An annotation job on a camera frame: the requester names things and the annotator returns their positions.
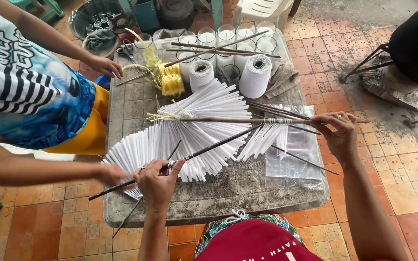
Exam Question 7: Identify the round metal holder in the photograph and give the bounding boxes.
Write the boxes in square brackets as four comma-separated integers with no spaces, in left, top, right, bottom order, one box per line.
[108,12,137,35]

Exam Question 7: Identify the empty clear glass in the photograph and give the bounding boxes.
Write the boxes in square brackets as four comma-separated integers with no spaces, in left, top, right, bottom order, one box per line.
[220,64,241,87]

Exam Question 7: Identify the basin with small jars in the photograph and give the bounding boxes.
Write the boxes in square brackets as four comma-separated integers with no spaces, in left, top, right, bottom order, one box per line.
[68,0,127,41]

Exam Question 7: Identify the large fan of white wicks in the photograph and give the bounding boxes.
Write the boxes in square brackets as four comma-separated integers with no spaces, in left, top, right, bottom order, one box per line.
[100,78,254,201]

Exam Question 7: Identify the grey towel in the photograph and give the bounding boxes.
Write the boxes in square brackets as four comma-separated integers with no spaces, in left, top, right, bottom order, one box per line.
[264,60,300,99]

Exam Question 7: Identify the person's left hand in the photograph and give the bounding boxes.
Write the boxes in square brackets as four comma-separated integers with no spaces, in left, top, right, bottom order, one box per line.
[134,159,187,213]

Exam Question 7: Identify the teal container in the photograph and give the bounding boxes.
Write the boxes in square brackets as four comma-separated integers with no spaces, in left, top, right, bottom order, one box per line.
[131,0,161,34]

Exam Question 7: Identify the black pot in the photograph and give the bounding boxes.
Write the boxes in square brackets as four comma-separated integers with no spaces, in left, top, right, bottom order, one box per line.
[158,0,195,30]

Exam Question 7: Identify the green plastic stool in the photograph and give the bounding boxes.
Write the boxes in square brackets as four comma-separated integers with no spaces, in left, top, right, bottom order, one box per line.
[7,0,65,23]

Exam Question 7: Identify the crumpled clear plastic wrap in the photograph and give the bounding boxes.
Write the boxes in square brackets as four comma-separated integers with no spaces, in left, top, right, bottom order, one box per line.
[153,28,188,50]

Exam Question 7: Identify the grey-handled scissors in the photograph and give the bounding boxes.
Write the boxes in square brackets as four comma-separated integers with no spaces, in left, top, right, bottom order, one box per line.
[115,39,141,66]

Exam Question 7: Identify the large white thread cone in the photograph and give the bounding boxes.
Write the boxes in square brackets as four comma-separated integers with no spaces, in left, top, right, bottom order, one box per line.
[238,54,272,99]

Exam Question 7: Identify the light brown stick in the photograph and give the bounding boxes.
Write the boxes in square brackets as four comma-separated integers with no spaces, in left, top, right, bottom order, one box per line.
[164,30,269,68]

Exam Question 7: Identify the black stool with metal legs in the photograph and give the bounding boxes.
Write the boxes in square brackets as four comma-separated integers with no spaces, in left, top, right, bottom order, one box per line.
[340,0,418,126]

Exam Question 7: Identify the white plastic chair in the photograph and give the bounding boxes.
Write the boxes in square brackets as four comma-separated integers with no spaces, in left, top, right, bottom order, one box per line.
[232,0,297,28]

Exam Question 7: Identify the person's red shirt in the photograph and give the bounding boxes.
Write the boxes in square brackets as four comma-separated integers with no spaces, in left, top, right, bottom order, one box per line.
[194,218,326,261]

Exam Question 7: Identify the basket with grey cloth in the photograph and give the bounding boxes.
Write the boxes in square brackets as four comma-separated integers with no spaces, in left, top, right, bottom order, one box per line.
[82,28,121,59]

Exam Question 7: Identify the small bunch of white wicks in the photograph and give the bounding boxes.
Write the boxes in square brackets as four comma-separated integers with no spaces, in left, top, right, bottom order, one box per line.
[236,118,294,162]

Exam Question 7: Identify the dark stick with wicks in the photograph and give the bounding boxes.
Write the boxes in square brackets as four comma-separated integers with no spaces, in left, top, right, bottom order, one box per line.
[178,117,372,124]

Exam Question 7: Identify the yellow string bundle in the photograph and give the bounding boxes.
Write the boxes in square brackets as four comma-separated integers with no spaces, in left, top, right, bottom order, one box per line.
[156,62,186,97]

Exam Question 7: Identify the clear plastic bag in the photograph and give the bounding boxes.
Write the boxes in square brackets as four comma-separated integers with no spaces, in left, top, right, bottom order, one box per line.
[245,104,324,191]

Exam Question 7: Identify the glass with yellow strands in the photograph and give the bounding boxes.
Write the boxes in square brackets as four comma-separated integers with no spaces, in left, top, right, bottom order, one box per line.
[134,33,159,70]

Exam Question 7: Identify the person's right hand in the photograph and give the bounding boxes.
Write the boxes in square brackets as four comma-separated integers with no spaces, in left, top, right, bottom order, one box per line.
[309,112,359,166]

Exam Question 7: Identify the small white thread cone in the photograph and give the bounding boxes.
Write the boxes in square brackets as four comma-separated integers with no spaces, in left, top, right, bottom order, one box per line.
[189,60,215,93]

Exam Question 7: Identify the loose yellow raffia strands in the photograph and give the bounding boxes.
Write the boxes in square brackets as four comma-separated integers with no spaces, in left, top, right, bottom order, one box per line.
[146,95,192,123]

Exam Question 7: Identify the cluster of glass candle jars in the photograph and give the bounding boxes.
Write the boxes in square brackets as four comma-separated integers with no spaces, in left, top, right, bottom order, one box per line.
[176,21,278,84]

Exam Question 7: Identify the thin metal rod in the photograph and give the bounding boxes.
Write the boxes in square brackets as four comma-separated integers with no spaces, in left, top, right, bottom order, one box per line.
[116,70,152,87]

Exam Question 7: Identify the long dark stick with thread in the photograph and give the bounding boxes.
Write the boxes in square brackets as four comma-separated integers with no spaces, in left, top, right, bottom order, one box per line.
[88,124,265,201]

